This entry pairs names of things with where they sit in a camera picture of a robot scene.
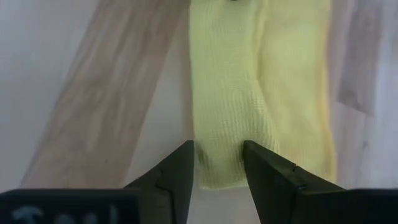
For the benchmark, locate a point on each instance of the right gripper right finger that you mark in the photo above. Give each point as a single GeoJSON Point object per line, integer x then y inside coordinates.
{"type": "Point", "coordinates": [273, 186]}

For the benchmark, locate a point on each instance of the yellow microfiber towel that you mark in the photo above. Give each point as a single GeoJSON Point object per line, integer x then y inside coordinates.
{"type": "Point", "coordinates": [236, 93]}

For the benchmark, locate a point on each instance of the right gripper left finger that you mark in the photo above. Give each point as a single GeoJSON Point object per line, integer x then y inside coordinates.
{"type": "Point", "coordinates": [174, 186]}

